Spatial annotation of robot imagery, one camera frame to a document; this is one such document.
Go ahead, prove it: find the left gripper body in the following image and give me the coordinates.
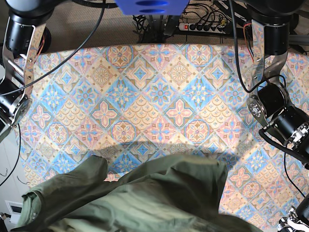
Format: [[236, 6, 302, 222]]
[[277, 200, 309, 232]]

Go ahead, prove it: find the green t-shirt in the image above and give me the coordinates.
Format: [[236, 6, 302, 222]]
[[15, 155, 258, 232]]

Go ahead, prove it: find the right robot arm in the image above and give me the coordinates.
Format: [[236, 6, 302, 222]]
[[0, 0, 59, 140]]

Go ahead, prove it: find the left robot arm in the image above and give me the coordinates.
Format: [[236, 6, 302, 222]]
[[245, 0, 309, 169]]

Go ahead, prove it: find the patterned tablecloth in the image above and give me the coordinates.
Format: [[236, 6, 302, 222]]
[[17, 44, 309, 230]]

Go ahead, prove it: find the white power strip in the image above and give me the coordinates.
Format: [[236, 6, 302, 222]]
[[178, 23, 225, 34]]

